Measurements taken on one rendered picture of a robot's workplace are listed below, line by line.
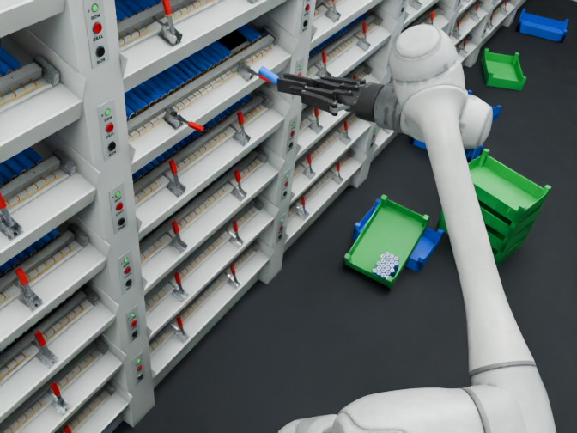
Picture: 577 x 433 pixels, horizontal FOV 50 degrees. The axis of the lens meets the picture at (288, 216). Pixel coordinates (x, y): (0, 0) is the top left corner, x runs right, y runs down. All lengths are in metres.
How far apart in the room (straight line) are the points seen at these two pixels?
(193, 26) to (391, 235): 1.37
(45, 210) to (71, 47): 0.31
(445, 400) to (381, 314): 1.38
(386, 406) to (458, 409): 0.10
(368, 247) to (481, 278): 1.44
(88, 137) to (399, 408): 0.71
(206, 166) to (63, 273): 0.46
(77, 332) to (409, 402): 0.86
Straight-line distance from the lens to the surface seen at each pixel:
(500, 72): 3.93
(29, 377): 1.48
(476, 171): 2.64
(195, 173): 1.58
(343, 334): 2.21
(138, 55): 1.26
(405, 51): 1.00
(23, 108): 1.12
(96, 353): 1.71
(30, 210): 1.22
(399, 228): 2.47
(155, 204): 1.50
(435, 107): 1.01
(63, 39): 1.11
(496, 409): 0.96
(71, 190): 1.26
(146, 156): 1.35
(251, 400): 2.03
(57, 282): 1.36
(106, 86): 1.18
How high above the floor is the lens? 1.75
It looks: 43 degrees down
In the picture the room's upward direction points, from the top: 7 degrees clockwise
